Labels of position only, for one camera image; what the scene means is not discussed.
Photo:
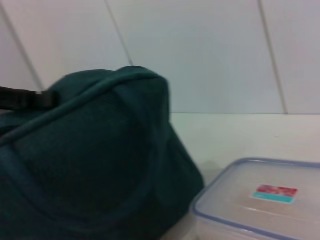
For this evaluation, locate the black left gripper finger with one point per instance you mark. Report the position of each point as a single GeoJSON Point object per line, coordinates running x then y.
{"type": "Point", "coordinates": [22, 98]}

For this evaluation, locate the dark teal fabric bag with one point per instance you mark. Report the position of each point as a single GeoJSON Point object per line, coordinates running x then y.
{"type": "Point", "coordinates": [87, 162]}

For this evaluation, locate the clear container with blue rim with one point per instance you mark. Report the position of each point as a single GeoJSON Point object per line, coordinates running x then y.
{"type": "Point", "coordinates": [250, 215]}

